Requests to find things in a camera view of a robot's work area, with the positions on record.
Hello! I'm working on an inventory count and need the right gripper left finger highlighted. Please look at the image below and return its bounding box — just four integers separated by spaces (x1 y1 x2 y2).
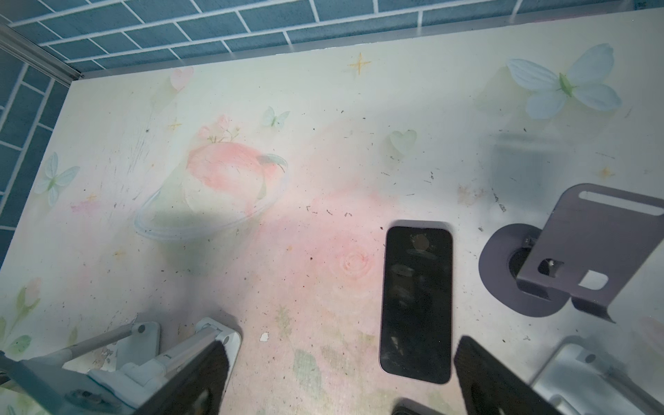
136 341 230 415

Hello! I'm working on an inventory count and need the white phone stand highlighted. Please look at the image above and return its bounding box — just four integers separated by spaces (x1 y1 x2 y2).
0 317 243 415

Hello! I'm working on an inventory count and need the grey round base phone stand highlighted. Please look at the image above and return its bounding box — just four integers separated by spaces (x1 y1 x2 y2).
478 183 663 321

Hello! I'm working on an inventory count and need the purple case phone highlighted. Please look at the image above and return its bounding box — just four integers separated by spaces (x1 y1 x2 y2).
379 220 453 385

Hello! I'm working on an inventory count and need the black phone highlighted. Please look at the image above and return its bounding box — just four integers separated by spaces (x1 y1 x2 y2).
391 398 444 415

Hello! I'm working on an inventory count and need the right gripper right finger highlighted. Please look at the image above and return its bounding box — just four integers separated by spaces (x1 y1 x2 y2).
454 335 560 415

